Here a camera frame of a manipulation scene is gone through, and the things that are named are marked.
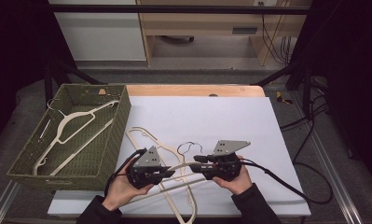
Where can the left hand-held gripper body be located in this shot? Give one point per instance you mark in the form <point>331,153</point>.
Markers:
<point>148,160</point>

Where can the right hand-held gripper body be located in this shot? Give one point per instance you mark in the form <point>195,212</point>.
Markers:
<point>228,146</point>

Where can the beige clothes hanger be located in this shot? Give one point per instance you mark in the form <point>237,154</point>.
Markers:
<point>173,206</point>
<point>182,165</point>
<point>76,114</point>

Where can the green woven basket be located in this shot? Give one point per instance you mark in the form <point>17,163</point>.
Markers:
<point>96,137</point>

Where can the person's right hand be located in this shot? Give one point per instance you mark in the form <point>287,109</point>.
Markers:
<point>238,185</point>

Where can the person's left hand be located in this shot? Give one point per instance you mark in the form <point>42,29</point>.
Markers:
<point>121,189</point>

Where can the white paper sheet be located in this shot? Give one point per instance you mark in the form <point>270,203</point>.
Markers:
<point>211,124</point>

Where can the yellow and black object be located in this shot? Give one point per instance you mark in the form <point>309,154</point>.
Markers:
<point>281,98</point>

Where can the beige basket tag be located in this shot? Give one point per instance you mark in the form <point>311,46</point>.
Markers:
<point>102,92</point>

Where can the black metal stand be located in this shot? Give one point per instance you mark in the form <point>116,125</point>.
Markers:
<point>49,84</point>
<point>305,81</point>

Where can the light wooden desk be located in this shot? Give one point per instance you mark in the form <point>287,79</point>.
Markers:
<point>199,23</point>

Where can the white cabinet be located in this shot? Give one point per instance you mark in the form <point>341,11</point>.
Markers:
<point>103,34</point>

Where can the black curtain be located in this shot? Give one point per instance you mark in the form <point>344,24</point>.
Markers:
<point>354,77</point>
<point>16,46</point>

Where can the aluminium rail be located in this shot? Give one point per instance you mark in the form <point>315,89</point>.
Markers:
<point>2,205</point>
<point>339,186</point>

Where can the black horizontal frame bar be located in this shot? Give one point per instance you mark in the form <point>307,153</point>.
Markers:
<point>174,9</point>

